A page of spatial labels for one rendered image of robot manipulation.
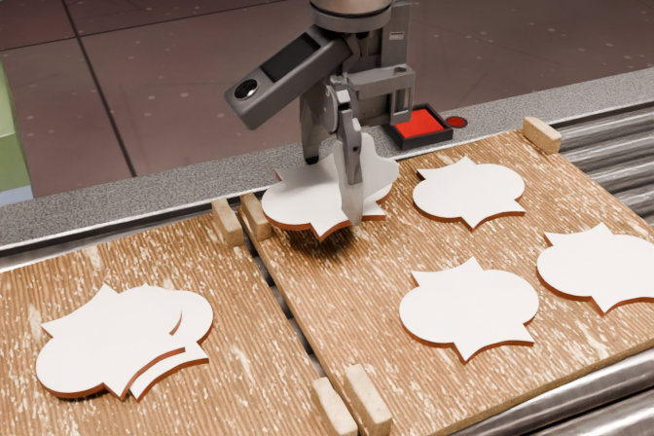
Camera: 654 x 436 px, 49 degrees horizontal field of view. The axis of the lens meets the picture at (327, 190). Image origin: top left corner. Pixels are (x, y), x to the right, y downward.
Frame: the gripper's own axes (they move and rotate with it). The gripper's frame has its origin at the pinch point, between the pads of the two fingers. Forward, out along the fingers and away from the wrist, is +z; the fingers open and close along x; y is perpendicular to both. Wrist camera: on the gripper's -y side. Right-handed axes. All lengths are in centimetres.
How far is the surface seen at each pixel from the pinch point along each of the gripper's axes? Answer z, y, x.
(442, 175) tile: 5.8, 17.0, 4.1
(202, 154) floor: 100, 22, 157
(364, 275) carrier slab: 6.9, 1.3, -6.5
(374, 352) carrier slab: 6.9, -2.3, -15.8
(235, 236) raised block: 5.3, -9.3, 2.9
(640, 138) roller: 8.2, 48.0, 3.3
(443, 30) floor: 100, 155, 210
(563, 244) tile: 5.8, 22.2, -11.8
